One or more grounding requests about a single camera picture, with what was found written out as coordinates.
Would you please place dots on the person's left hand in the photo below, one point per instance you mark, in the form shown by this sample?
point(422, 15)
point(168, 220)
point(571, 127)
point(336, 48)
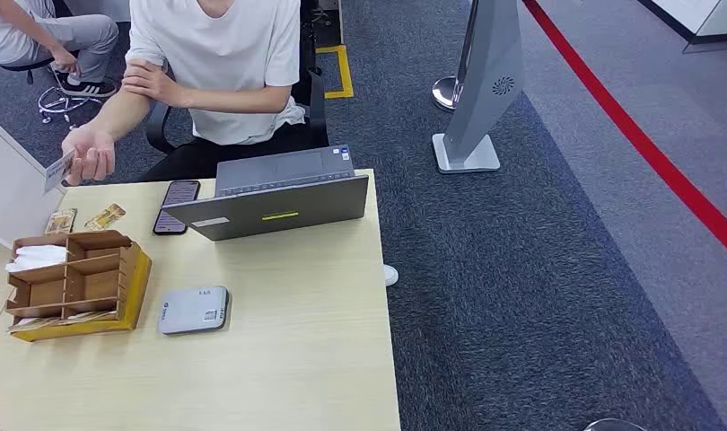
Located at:
point(149, 80)

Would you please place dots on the person's right hand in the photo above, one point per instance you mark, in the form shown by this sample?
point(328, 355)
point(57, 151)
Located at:
point(93, 154)

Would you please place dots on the white ID card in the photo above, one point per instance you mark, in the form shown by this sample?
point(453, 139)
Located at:
point(57, 172)

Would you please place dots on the person's left forearm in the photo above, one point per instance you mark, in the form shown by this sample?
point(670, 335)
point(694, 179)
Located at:
point(238, 100)

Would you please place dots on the person's right forearm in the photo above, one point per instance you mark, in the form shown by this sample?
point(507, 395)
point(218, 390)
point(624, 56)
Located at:
point(122, 116)

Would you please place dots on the gold room key card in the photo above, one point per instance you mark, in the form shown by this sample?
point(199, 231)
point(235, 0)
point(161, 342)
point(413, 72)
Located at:
point(61, 221)
point(105, 217)

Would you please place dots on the wooden card organizer yellow base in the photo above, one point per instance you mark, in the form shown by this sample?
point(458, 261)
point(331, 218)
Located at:
point(96, 279)

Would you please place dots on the seated person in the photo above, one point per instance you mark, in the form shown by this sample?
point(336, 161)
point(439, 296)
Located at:
point(7, 30)

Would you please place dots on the grey card reader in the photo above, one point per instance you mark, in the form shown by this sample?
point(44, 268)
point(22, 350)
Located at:
point(191, 310)

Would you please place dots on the chrome base stool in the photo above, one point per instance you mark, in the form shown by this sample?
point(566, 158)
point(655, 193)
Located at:
point(54, 104)

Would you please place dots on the white partition panel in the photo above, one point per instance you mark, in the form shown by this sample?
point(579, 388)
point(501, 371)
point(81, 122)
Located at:
point(7, 190)

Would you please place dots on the black smartphone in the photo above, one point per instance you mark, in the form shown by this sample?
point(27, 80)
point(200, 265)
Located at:
point(176, 205)

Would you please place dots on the white cloth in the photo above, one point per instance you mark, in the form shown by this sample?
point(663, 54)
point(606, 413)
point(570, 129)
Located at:
point(36, 257)

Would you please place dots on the grey laptop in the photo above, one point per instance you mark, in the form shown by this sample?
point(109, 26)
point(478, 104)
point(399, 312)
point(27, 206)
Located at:
point(268, 214)

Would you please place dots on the chrome stanchion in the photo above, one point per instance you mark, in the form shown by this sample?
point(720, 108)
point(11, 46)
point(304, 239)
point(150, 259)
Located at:
point(444, 92)

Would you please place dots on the white round table foot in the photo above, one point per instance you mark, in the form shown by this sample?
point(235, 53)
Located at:
point(390, 275)

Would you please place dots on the grey kiosk stand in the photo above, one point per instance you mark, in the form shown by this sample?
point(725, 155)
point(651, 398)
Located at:
point(482, 89)

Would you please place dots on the white counter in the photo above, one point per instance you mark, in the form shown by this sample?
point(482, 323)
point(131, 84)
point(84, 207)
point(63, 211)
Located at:
point(714, 18)

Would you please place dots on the chrome round base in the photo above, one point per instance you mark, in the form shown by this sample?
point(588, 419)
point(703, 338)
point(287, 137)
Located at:
point(613, 426)

